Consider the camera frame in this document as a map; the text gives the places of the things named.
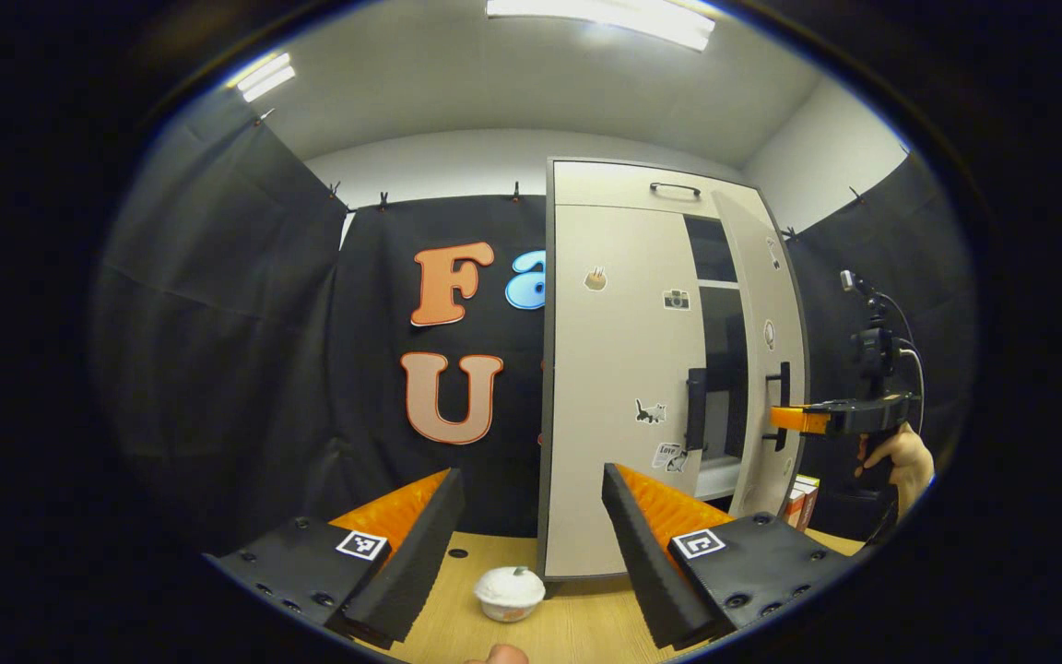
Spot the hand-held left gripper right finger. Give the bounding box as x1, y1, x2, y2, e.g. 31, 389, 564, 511
602, 463, 865, 650

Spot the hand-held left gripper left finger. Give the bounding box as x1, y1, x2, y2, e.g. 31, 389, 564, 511
202, 468, 466, 650

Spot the beige cabinet door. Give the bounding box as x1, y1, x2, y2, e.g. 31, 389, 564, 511
546, 203, 709, 579
711, 189, 809, 517

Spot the beige double-door shoe cabinet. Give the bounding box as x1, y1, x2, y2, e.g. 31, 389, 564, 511
537, 157, 814, 583

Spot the white lidded bowl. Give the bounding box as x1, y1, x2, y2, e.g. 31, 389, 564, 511
474, 565, 548, 624

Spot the black backdrop cloth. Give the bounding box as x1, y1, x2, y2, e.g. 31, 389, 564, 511
88, 85, 979, 559

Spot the long ceiling light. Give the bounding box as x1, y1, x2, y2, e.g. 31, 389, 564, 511
485, 0, 717, 53

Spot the short ceiling light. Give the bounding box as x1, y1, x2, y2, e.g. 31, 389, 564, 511
226, 52, 298, 103

